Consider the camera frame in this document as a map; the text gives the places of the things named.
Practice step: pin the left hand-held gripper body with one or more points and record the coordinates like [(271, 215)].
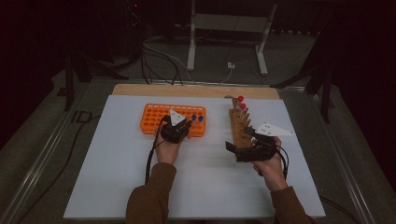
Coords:
[(174, 135)]

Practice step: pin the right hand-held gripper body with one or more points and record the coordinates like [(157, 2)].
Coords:
[(255, 152)]

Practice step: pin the blue-capped test tube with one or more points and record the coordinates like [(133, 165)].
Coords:
[(194, 117), (200, 118)]

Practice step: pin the orange plastic tube rack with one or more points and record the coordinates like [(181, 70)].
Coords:
[(152, 119)]

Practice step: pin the wooden tube rack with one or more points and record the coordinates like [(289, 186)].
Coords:
[(238, 124)]

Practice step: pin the red-capped test tube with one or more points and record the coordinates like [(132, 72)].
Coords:
[(243, 106), (240, 98)]

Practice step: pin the person's left hand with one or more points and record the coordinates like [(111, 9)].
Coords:
[(168, 152)]

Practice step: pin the person's right hand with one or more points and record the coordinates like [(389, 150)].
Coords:
[(271, 172)]

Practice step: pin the wooden table board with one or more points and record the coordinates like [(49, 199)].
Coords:
[(186, 90)]

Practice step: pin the white table sheet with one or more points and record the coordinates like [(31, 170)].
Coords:
[(205, 186)]

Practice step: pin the white plug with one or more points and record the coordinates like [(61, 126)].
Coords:
[(230, 65)]

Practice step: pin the black stand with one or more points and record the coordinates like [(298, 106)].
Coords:
[(326, 99), (69, 87)]

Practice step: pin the dark equipment rack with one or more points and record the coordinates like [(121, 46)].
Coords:
[(135, 18)]

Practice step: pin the grey metal stand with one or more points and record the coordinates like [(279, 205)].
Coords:
[(230, 22)]

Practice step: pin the aluminium table frame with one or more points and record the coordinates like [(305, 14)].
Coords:
[(40, 158)]

